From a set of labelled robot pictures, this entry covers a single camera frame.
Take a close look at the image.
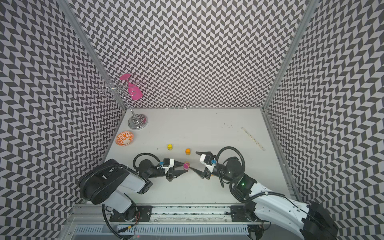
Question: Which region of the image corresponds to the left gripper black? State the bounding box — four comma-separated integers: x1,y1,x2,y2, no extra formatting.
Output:
147,160,189,183

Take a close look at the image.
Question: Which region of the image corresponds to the pink paint jar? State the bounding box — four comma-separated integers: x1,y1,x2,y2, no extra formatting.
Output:
183,162,190,170

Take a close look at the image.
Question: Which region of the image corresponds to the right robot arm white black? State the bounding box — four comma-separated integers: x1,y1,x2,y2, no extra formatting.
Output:
193,147,339,240

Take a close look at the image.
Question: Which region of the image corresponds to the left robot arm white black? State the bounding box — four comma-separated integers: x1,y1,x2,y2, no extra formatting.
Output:
78,153,188,220

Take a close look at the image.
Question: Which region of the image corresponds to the orange patterned ceramic bowl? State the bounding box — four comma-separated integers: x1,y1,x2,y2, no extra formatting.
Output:
115,131,134,147

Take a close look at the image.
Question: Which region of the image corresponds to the chrome glass holder stand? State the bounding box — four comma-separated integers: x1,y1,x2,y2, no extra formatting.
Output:
100,78,148,130

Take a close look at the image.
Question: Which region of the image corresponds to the pink plastic wine glass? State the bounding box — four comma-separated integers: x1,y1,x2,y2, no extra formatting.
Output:
120,73,143,101

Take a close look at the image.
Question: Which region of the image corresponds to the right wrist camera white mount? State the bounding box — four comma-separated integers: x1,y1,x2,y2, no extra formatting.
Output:
200,155,217,171

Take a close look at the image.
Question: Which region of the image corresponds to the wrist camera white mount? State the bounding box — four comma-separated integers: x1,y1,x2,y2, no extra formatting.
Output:
158,158,175,175
200,155,217,171

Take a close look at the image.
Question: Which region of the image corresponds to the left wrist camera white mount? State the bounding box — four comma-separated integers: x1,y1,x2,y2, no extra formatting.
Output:
158,158,175,175

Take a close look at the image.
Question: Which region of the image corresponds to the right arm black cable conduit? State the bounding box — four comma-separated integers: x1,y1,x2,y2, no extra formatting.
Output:
215,146,246,188

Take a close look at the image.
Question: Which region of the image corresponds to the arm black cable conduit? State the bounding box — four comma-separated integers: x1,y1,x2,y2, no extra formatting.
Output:
215,146,246,188
132,152,161,170

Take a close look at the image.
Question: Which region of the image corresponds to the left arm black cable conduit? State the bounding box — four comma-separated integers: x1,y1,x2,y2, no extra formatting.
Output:
132,152,161,170

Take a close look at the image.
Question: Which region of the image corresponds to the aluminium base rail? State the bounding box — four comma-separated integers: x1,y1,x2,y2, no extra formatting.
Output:
64,203,319,226

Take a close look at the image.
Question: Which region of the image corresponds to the aluminium corner post right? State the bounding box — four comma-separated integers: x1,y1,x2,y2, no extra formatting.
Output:
262,0,319,112

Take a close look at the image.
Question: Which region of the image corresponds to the aluminium corner post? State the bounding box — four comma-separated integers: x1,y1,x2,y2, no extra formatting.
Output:
56,0,127,111
262,0,319,112

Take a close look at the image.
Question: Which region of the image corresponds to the aluminium corner post left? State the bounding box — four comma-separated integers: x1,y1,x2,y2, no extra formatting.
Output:
56,0,127,111

